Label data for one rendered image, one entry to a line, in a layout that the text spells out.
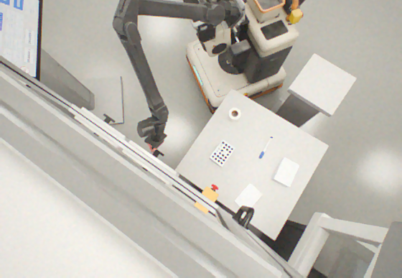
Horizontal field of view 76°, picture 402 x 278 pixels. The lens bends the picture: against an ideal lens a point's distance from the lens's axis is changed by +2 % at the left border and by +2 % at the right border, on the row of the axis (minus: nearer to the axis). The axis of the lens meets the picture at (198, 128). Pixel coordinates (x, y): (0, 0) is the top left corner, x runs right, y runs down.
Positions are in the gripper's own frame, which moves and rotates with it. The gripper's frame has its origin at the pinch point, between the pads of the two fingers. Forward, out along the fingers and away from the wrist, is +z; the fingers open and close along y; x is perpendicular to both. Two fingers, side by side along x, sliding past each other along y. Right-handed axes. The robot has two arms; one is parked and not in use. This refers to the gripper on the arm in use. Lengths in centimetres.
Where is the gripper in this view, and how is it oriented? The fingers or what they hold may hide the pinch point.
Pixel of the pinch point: (153, 149)
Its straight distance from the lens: 131.4
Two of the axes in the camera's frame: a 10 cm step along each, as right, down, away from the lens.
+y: -4.8, 5.1, -7.1
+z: -2.8, 6.8, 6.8
